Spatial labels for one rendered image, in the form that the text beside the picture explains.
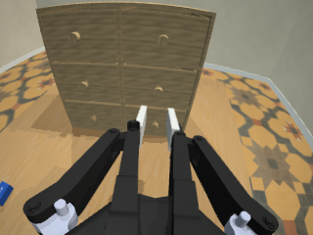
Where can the blue nine-volt battery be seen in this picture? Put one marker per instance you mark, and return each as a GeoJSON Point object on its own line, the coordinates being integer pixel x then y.
{"type": "Point", "coordinates": [5, 191]}

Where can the brown wooden drawer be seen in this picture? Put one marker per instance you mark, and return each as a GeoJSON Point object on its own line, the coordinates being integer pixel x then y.
{"type": "Point", "coordinates": [156, 118]}
{"type": "Point", "coordinates": [104, 115]}
{"type": "Point", "coordinates": [145, 33]}
{"type": "Point", "coordinates": [143, 84]}
{"type": "Point", "coordinates": [85, 34]}
{"type": "Point", "coordinates": [101, 81]}

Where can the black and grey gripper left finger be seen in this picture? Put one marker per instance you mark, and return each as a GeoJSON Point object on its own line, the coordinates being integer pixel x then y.
{"type": "Point", "coordinates": [55, 210]}

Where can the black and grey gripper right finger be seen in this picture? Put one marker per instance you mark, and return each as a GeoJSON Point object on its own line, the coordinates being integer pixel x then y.
{"type": "Point", "coordinates": [237, 211]}

